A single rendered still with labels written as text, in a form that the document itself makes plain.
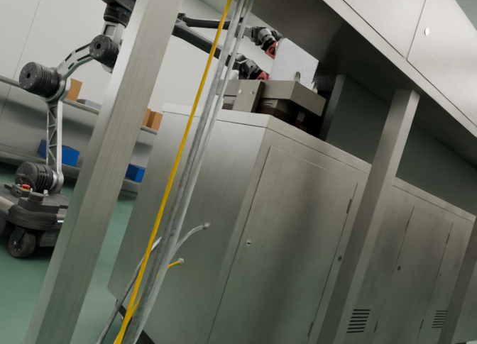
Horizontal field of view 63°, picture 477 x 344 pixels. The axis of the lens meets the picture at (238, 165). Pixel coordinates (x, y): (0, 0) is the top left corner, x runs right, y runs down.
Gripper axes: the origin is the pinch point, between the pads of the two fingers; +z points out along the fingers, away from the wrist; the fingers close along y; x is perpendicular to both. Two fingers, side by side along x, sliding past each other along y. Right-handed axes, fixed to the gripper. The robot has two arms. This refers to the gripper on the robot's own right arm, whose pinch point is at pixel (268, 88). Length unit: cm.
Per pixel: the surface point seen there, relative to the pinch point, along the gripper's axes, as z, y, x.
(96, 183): 67, 76, -13
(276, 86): 25.8, 20.1, 7.6
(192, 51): -360, -159, -88
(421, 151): 31, -67, 15
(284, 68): 0.7, 0.3, 9.9
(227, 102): 8.4, 19.0, -10.0
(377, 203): 61, -13, -2
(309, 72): 13.6, 0.4, 15.2
